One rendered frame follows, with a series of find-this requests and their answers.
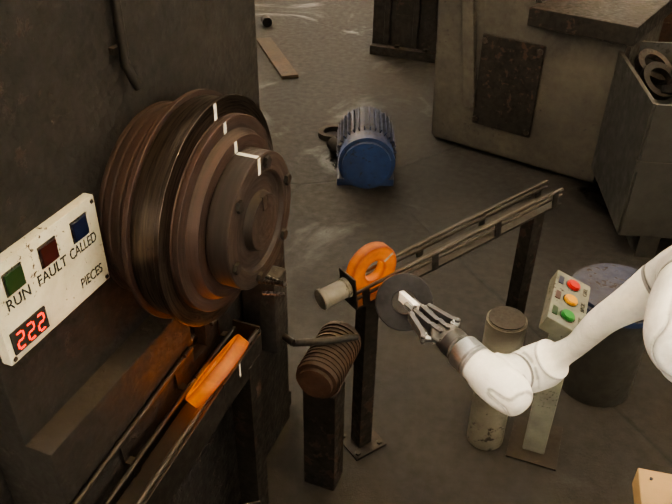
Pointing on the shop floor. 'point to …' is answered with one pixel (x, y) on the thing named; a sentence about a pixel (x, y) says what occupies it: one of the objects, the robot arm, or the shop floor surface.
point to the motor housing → (325, 404)
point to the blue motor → (366, 149)
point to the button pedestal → (522, 438)
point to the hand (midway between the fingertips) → (408, 302)
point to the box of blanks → (638, 148)
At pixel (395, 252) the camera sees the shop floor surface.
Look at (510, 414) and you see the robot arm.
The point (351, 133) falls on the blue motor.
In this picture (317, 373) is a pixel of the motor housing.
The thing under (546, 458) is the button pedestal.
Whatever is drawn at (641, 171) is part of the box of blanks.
